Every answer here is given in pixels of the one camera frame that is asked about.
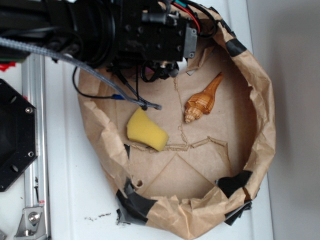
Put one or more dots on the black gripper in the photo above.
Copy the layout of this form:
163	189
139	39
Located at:
154	36

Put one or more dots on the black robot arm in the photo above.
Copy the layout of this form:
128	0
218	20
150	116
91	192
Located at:
103	33

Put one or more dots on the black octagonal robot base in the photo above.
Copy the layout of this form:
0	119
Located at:
17	135

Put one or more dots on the brown conch seashell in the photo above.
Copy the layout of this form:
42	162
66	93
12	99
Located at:
202	103

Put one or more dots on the yellow sponge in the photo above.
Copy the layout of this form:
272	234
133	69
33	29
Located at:
141	129

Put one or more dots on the brown paper bag basin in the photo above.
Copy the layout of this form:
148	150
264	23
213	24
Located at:
211	168

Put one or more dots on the silver corner bracket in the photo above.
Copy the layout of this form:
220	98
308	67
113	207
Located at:
32	224

